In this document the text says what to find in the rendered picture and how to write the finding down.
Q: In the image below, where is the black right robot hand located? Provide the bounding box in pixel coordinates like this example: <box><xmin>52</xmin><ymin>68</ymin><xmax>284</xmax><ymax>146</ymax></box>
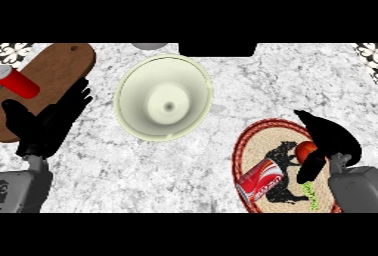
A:
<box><xmin>293</xmin><ymin>109</ymin><xmax>363</xmax><ymax>185</ymax></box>

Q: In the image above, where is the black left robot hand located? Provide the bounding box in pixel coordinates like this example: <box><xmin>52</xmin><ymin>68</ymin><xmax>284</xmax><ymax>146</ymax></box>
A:
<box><xmin>0</xmin><ymin>77</ymin><xmax>95</xmax><ymax>158</ymax></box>

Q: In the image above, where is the red tomato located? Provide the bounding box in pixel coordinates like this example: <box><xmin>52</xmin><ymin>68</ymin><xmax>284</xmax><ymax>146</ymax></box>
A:
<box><xmin>294</xmin><ymin>140</ymin><xmax>319</xmax><ymax>164</ymax></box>

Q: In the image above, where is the round woven placemat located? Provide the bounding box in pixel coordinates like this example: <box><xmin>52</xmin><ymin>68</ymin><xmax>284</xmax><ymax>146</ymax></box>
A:
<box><xmin>232</xmin><ymin>118</ymin><xmax>343</xmax><ymax>214</ymax></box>

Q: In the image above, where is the pale green bowl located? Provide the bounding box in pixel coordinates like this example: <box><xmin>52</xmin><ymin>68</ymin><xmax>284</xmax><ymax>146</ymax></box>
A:
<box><xmin>112</xmin><ymin>54</ymin><xmax>216</xmax><ymax>142</ymax></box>

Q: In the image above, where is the brown wooden cutting board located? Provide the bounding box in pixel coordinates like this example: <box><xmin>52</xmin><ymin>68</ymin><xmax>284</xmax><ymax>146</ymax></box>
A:
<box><xmin>0</xmin><ymin>43</ymin><xmax>98</xmax><ymax>144</ymax></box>

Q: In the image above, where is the plain red can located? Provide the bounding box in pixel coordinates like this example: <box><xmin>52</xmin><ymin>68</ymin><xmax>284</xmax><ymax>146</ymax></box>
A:
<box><xmin>0</xmin><ymin>65</ymin><xmax>42</xmax><ymax>100</ymax></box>

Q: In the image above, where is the green vegetable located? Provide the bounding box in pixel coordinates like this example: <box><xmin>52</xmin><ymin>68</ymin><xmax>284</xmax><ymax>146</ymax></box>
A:
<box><xmin>300</xmin><ymin>180</ymin><xmax>322</xmax><ymax>212</ymax></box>

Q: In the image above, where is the red and white can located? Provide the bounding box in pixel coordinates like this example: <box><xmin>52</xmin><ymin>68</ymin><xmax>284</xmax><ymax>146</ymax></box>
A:
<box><xmin>235</xmin><ymin>158</ymin><xmax>287</xmax><ymax>203</ymax></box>

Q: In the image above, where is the black and white patterned tile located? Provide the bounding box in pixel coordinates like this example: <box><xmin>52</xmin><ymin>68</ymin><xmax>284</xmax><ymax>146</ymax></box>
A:
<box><xmin>353</xmin><ymin>43</ymin><xmax>378</xmax><ymax>84</ymax></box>
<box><xmin>0</xmin><ymin>43</ymin><xmax>36</xmax><ymax>65</ymax></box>

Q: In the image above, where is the grey round object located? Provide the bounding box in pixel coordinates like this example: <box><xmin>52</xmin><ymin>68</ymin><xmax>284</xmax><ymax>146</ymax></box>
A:
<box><xmin>132</xmin><ymin>43</ymin><xmax>170</xmax><ymax>52</ymax></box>

